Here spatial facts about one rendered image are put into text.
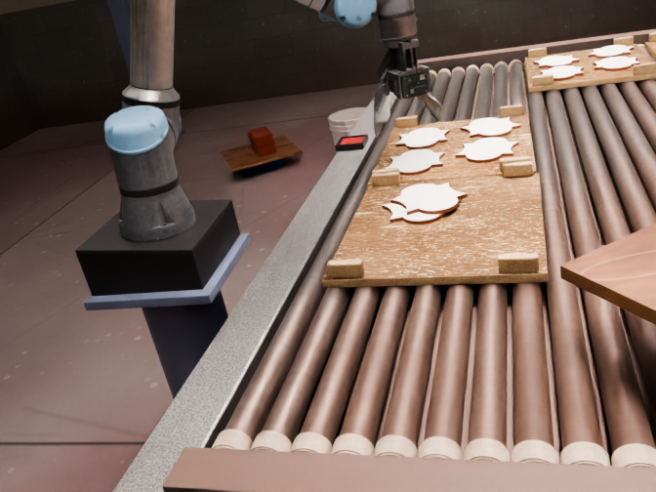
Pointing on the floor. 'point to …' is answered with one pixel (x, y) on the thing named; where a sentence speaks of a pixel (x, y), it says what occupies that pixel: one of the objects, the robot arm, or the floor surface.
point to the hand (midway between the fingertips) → (406, 129)
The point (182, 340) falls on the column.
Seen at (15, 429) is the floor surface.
